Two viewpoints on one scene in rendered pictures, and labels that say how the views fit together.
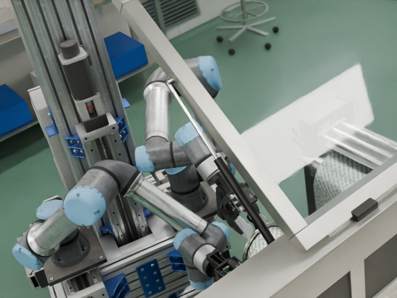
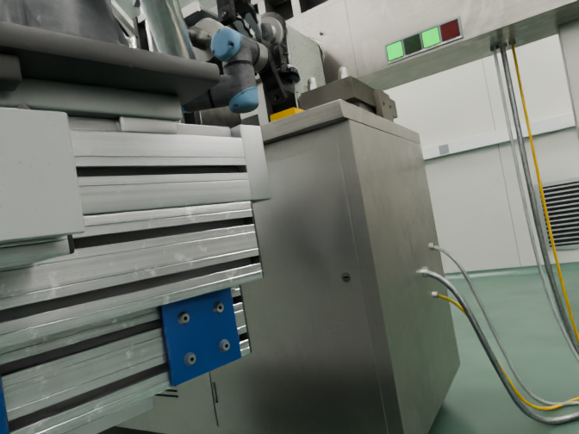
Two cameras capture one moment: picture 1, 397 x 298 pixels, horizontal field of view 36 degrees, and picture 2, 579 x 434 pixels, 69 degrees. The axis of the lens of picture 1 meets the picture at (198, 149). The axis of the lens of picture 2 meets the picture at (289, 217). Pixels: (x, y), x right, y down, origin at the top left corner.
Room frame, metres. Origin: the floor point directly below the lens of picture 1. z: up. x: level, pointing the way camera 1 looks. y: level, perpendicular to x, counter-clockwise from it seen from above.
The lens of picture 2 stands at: (1.77, 1.02, 0.64)
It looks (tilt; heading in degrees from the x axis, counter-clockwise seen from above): 2 degrees up; 241
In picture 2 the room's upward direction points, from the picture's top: 10 degrees counter-clockwise
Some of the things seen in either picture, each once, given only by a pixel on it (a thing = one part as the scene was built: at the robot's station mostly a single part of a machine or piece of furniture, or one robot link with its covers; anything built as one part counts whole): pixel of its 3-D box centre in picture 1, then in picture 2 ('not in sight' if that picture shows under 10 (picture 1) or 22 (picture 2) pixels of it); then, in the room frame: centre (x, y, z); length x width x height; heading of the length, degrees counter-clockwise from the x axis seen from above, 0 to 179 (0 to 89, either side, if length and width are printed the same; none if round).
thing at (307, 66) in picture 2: not in sight; (309, 81); (0.97, -0.12, 1.11); 0.23 x 0.01 x 0.18; 30
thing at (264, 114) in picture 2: not in sight; (260, 100); (1.16, -0.12, 1.05); 0.06 x 0.05 x 0.31; 30
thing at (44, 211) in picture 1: (55, 220); not in sight; (1.74, 0.56, 0.98); 0.13 x 0.12 x 0.14; 150
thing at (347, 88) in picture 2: not in sight; (353, 106); (0.88, -0.03, 1.00); 0.40 x 0.16 x 0.06; 30
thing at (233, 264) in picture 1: (225, 272); (270, 61); (1.18, 0.00, 1.12); 0.12 x 0.08 x 0.09; 30
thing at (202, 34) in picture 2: not in sight; (198, 38); (1.26, -0.31, 1.33); 0.06 x 0.06 x 0.06; 30
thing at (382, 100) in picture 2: not in sight; (384, 109); (0.82, 0.04, 0.96); 0.10 x 0.03 x 0.11; 30
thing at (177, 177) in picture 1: (183, 168); not in sight; (1.88, 0.07, 0.98); 0.13 x 0.12 x 0.14; 84
